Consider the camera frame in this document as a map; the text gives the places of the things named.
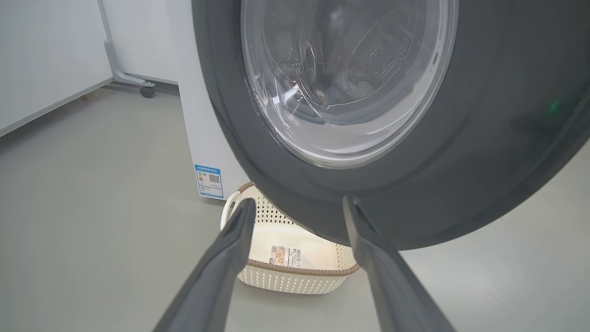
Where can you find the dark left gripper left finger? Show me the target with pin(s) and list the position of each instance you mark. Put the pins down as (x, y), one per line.
(216, 281)

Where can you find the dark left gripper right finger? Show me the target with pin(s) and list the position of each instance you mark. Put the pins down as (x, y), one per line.
(392, 290)

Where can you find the black-rimmed glass washer door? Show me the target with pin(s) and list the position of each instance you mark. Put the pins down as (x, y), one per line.
(507, 115)

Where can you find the cream perforated laundry basket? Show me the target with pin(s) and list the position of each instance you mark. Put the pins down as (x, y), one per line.
(286, 279)

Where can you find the basket product label sticker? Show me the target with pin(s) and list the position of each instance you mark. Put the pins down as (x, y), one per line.
(286, 257)

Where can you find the white front-load washing machine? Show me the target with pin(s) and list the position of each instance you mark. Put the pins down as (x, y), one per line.
(203, 115)

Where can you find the blue energy label sticker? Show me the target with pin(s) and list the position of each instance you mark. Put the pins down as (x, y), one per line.
(209, 181)

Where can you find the grey caster leg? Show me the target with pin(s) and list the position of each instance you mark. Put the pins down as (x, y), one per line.
(117, 69)

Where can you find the white partition panel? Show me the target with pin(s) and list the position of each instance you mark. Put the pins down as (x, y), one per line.
(46, 60)
(143, 37)

